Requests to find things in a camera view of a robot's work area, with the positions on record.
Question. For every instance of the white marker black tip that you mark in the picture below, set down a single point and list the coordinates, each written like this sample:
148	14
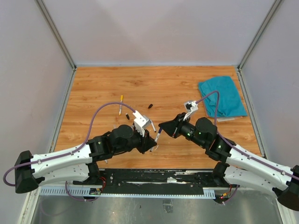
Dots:
153	126

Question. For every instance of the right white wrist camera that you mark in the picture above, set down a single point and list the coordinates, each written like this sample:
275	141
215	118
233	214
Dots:
191	107

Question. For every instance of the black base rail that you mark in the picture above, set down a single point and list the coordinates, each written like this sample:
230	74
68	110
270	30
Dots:
158	182

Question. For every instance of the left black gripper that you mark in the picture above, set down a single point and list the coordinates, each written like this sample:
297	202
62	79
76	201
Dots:
150	142

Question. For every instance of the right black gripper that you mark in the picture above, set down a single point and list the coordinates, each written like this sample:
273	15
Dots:
172	128

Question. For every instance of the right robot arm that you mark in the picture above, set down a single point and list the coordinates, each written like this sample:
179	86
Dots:
236	165

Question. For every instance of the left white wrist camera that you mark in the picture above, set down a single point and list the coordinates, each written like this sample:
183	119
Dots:
140	123

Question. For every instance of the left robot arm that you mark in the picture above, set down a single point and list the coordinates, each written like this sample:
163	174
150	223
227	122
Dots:
78	163

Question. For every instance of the yellow capped white marker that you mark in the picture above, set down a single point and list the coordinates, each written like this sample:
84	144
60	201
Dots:
120	109

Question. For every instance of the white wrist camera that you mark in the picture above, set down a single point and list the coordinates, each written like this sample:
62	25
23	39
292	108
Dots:
191	107
140	123

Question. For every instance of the teal cloth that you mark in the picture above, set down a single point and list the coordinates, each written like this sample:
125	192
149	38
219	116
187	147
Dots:
230	104

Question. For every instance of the purple gel pen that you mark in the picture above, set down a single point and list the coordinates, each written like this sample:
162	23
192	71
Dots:
158	134

